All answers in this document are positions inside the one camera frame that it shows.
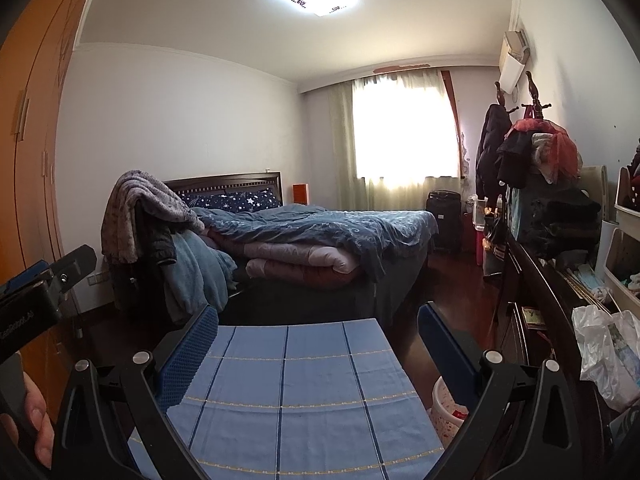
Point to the red box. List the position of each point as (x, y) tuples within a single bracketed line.
[(469, 235)]

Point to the black handbag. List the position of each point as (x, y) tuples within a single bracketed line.
[(491, 232)]

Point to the wooden coat rack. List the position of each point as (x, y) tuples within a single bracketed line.
[(534, 95), (501, 95)]

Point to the blue striped tablecloth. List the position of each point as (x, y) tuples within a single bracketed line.
[(300, 400)]

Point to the white pink dotted waste bin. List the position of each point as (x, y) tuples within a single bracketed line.
[(445, 410)]

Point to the black suitcase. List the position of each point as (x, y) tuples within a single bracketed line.
[(444, 220)]

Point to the wooden wardrobe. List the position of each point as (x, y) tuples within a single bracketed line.
[(30, 160)]

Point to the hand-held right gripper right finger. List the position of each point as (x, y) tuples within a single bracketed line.
[(445, 350)]

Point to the dark wooden bed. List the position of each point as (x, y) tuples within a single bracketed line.
[(310, 305)]

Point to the white plastic bag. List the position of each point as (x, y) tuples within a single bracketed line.
[(600, 355)]

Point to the white air conditioner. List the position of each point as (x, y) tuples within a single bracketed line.
[(512, 75)]

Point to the wall socket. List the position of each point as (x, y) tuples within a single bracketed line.
[(98, 278)]

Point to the blue patterned duvet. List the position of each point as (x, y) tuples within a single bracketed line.
[(325, 230)]

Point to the person's left hand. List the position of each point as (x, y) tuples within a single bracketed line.
[(40, 425)]

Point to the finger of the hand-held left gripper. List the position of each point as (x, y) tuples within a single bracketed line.
[(25, 276), (75, 270)]

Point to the sheer cream curtain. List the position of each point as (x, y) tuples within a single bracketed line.
[(342, 150)]

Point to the grey fleece blanket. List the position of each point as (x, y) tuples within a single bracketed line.
[(135, 210)]

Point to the white shelf unit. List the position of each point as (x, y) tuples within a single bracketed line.
[(622, 260)]

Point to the light blue blanket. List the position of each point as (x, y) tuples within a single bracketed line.
[(200, 275)]

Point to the orange nightstand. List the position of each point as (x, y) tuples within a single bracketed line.
[(300, 194)]

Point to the black garment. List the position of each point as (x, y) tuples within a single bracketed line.
[(515, 160)]

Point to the dark jacket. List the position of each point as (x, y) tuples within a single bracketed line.
[(160, 240)]

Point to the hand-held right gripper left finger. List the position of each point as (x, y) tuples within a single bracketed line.
[(190, 350)]

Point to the black folded clothes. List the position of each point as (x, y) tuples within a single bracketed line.
[(565, 227)]

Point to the dark hanging coat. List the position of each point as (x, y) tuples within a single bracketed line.
[(492, 155)]

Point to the dark wooden sideboard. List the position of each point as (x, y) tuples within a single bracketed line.
[(520, 300)]

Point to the brown curtain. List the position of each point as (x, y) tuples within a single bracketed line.
[(452, 110)]

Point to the teal bag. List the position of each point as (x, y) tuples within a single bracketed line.
[(520, 215)]

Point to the star print pillow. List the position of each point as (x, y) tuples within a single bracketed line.
[(235, 201)]

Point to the pink grey folded quilt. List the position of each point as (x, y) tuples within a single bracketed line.
[(310, 257)]

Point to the clear storage container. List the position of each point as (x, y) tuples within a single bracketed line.
[(478, 215)]

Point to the red folded quilt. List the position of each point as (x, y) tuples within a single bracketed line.
[(330, 279)]

